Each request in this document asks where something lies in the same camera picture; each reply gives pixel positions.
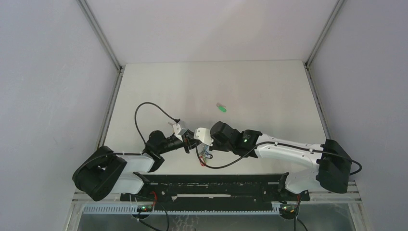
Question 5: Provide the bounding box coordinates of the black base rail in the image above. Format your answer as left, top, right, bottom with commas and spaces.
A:
120, 174, 310, 212

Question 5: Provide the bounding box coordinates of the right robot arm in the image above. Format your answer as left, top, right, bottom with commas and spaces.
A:
208, 121, 362, 200

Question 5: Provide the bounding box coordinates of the camera black cable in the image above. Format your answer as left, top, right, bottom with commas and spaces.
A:
196, 141, 278, 169
134, 102, 181, 147

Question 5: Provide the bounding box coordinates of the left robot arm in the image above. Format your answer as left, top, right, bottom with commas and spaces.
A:
72, 130, 200, 201

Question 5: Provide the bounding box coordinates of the key with green tag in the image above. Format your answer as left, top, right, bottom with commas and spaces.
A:
216, 103, 227, 113

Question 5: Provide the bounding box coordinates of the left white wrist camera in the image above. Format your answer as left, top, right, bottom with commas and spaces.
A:
172, 120, 188, 141

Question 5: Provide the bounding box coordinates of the left camera black cable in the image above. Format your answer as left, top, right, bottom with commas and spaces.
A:
134, 102, 181, 147

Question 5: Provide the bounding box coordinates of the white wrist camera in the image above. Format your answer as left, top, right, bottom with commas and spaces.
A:
172, 120, 188, 141
193, 128, 214, 146

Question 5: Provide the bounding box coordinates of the metal key organiser with rings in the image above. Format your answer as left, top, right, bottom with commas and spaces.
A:
195, 144, 213, 167

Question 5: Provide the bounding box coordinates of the right camera black cable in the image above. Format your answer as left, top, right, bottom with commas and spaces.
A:
196, 141, 278, 169

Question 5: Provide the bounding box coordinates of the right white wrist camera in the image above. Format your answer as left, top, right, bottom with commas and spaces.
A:
193, 128, 214, 146

